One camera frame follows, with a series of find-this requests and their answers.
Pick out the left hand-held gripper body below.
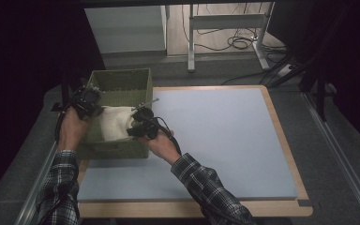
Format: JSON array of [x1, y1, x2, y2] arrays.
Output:
[[70, 84, 103, 121]]

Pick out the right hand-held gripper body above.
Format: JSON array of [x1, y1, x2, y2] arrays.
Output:
[[130, 97, 161, 141]]

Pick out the cream patterned cloth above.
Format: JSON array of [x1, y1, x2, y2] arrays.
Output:
[[98, 105, 136, 143]]

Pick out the green woven basket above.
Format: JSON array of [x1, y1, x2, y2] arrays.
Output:
[[74, 67, 155, 160]]

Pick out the person's right hand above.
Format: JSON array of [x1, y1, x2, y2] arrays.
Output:
[[138, 128, 183, 166]]

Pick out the person's left hand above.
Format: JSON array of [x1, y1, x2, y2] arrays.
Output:
[[57, 107, 91, 152]]

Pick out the black metal stand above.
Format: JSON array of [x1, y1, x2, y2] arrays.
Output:
[[267, 0, 339, 123], [51, 70, 86, 126]]

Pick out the pale blue table mat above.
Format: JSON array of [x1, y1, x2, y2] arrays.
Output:
[[76, 87, 299, 203]]

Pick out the grey cabinet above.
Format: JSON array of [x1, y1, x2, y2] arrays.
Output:
[[84, 5, 169, 54]]

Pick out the white power strip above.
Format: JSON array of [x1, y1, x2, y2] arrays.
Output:
[[276, 63, 295, 78]]

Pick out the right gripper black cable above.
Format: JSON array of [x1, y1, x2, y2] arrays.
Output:
[[154, 116, 183, 157]]

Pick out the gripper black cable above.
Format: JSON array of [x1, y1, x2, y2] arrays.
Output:
[[37, 102, 78, 225], [154, 116, 183, 157]]

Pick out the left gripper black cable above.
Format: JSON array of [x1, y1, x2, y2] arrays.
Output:
[[37, 102, 78, 225]]

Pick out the metal floor rail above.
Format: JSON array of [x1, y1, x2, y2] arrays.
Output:
[[302, 91, 360, 225], [13, 140, 60, 225]]

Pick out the tangle of black floor cables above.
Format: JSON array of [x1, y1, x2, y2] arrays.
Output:
[[181, 2, 288, 64]]

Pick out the white metal desk frame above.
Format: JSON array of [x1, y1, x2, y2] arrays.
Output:
[[187, 1, 277, 74]]

